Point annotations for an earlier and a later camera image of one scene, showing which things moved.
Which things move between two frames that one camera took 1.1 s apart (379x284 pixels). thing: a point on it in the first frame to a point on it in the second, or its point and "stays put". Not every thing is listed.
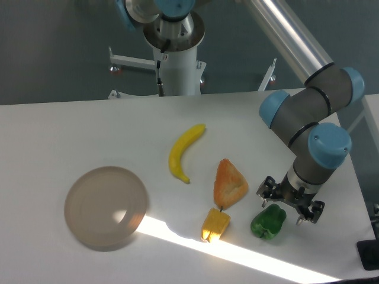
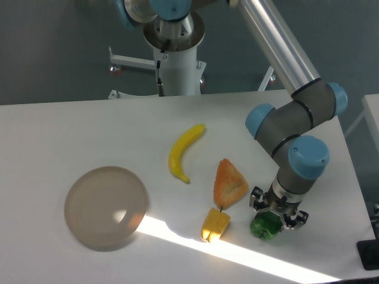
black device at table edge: (368, 252) stays put
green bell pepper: (267, 223) stays put
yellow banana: (177, 148) stays put
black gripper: (269, 189) to (280, 203)
